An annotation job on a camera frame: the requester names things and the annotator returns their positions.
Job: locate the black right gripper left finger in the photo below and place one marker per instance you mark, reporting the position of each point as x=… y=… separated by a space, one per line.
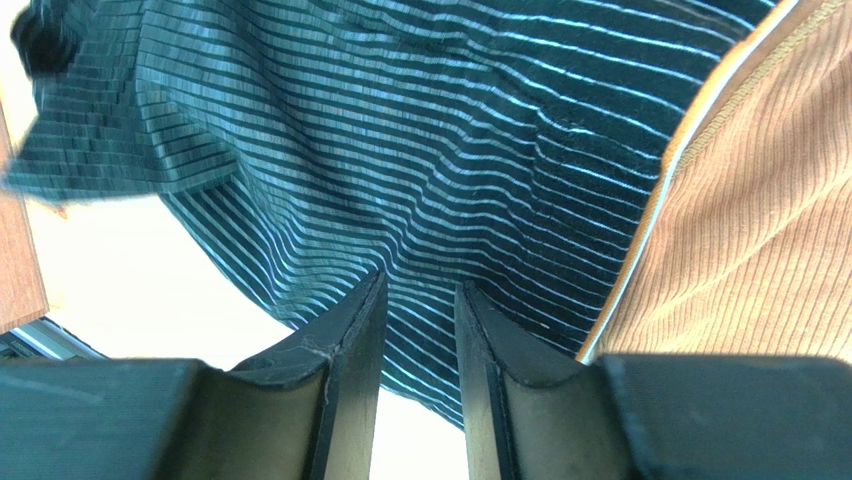
x=304 y=408

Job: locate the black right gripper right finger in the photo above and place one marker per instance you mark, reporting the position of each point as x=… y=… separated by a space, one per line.
x=529 y=411

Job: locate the black striped underwear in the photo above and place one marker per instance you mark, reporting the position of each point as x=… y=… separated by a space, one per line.
x=305 y=144

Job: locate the orange ribbed underwear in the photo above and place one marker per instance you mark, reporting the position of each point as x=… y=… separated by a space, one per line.
x=745 y=247

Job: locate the wooden compartment tray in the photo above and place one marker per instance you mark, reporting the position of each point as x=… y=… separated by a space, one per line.
x=23 y=294

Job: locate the aluminium rail frame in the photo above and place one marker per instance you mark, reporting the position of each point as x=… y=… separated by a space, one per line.
x=43 y=338

